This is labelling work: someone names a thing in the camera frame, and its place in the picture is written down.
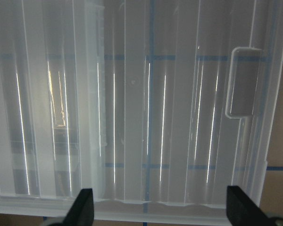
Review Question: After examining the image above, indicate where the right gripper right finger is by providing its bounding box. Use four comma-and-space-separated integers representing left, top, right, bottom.
226, 186, 271, 226

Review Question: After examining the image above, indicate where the clear plastic box lid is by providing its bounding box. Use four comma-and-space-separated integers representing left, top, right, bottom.
0, 0, 283, 225

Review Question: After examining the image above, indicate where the clear plastic storage box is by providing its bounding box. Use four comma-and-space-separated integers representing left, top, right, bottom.
0, 0, 106, 201

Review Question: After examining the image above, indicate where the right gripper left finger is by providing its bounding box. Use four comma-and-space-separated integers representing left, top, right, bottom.
62, 188, 94, 226

